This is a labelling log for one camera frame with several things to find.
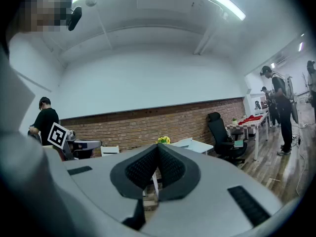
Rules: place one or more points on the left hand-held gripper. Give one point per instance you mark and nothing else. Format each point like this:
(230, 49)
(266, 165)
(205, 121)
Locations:
(58, 135)

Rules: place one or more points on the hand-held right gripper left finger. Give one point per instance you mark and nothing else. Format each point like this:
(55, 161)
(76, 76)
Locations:
(133, 174)

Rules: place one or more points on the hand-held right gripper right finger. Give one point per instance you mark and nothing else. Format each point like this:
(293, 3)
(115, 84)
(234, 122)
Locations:
(180, 176)

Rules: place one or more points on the white table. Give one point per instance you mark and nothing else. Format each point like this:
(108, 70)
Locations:
(200, 146)

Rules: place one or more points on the yellow flower bunch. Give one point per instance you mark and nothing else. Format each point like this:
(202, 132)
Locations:
(163, 140)

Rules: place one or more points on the black office chair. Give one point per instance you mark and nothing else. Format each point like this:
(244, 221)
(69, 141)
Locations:
(221, 137)

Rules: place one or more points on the stack of books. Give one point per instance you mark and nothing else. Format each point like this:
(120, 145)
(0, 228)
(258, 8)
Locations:
(238, 143)

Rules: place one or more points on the small potted plant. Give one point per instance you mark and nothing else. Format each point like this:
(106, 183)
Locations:
(234, 121)

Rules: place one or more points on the table with checkered cloth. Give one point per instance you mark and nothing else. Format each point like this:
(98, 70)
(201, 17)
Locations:
(249, 125)

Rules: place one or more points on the red cloth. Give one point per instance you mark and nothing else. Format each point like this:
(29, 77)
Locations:
(249, 119)

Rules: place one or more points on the person's head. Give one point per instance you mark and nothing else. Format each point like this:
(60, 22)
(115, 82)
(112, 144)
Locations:
(45, 7)

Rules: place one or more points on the round smoke detector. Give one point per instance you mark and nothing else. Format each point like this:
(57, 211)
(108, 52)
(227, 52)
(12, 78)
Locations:
(90, 1)

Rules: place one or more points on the small ceiling light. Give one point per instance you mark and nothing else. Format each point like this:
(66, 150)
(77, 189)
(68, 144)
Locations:
(272, 65)
(300, 46)

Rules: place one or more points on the black head-mounted camera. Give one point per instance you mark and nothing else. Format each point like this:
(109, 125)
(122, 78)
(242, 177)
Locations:
(75, 18)

